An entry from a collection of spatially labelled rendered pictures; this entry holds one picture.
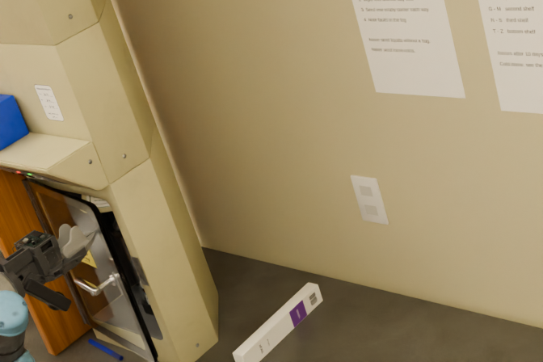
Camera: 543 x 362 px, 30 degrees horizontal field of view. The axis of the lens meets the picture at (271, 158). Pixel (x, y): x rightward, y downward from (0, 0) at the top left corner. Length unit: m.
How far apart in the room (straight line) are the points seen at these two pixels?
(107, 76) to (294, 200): 0.60
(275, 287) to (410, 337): 0.43
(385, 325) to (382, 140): 0.40
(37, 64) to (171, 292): 0.56
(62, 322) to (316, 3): 0.99
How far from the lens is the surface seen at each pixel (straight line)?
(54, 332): 2.48
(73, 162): 1.97
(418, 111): 1.98
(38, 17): 1.93
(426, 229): 2.14
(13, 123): 2.14
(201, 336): 2.26
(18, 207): 2.36
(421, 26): 1.88
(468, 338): 2.09
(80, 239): 2.04
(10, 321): 1.75
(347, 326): 2.21
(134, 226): 2.08
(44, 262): 1.98
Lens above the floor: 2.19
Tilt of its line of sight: 24 degrees down
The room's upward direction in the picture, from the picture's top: 18 degrees counter-clockwise
